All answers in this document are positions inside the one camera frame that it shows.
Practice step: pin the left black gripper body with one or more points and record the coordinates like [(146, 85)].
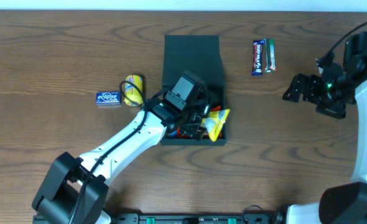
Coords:
[(193, 123)]

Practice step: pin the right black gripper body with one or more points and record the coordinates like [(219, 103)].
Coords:
[(306, 89)]

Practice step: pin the yellow candy bag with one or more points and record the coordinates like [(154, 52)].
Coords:
[(214, 123)]

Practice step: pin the dark green box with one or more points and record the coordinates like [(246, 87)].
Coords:
[(198, 54)]

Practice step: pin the red candy bag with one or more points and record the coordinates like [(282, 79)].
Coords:
[(216, 108)]

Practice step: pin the blue oreo cookie pack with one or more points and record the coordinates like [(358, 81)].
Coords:
[(173, 134)]

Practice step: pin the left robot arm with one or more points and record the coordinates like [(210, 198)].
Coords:
[(74, 189)]

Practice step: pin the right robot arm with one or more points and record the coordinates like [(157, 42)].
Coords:
[(346, 203)]

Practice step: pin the green chocolate bar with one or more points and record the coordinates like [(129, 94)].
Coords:
[(270, 56)]

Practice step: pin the purple dairy milk bar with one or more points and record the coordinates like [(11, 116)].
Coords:
[(257, 57)]

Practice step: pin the yellow candy roll tube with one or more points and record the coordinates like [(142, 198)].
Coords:
[(133, 97)]

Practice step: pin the blue eclipse mint tin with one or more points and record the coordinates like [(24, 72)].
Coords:
[(108, 98)]

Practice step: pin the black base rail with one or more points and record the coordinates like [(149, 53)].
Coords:
[(250, 218)]

